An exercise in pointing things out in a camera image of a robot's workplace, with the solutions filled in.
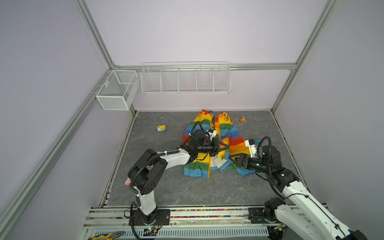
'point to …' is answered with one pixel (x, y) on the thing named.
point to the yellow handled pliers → (107, 236)
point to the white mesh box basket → (119, 90)
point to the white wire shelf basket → (176, 78)
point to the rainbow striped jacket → (219, 126)
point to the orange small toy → (242, 119)
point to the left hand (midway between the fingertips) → (230, 150)
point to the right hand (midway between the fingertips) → (232, 159)
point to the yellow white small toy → (161, 128)
